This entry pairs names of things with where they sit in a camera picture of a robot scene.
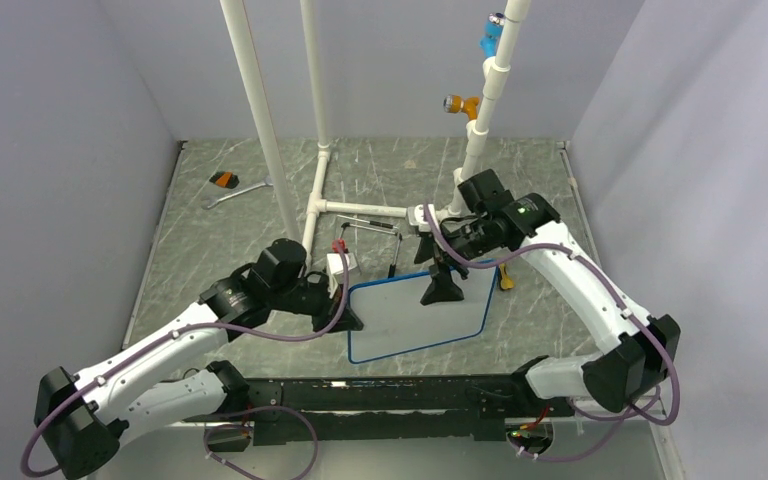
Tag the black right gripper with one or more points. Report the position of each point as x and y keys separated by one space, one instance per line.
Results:
x=442 y=288

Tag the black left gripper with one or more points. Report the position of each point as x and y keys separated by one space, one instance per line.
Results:
x=330 y=307

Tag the blue framed whiteboard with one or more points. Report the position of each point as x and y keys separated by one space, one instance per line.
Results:
x=396 y=323

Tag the yellow black eraser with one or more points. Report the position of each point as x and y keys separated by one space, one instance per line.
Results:
x=505 y=281

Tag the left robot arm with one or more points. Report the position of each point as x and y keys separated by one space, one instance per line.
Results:
x=82 y=419

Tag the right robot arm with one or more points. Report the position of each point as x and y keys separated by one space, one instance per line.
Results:
x=636 y=351

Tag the black whiteboard marker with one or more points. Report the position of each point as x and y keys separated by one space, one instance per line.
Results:
x=358 y=222

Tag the silver wrench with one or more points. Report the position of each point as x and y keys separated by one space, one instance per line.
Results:
x=209 y=203

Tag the orange black small tool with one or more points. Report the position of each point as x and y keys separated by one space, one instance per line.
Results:
x=224 y=179

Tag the orange nozzle fitting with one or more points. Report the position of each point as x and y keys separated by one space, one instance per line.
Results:
x=454 y=104

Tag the blue nozzle fitting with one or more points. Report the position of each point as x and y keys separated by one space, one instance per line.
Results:
x=493 y=30

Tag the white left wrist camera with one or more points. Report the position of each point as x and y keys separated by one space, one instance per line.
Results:
x=339 y=262

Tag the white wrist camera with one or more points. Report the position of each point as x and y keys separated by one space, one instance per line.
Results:
x=420 y=217
x=339 y=262

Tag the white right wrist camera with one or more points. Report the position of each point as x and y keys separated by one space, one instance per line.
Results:
x=420 y=217

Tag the white pvc pipe frame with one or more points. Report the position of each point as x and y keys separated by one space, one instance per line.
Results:
x=495 y=68

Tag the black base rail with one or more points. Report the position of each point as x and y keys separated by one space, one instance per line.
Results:
x=480 y=407

